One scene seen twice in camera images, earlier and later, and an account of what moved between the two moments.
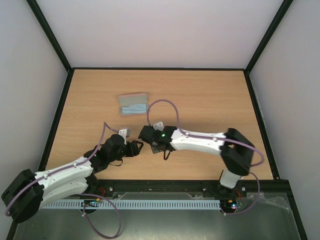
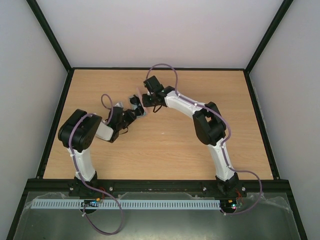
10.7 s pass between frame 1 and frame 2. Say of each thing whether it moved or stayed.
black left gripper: moved
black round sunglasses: moved
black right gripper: moved
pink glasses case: moved
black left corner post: stayed
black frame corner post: stayed
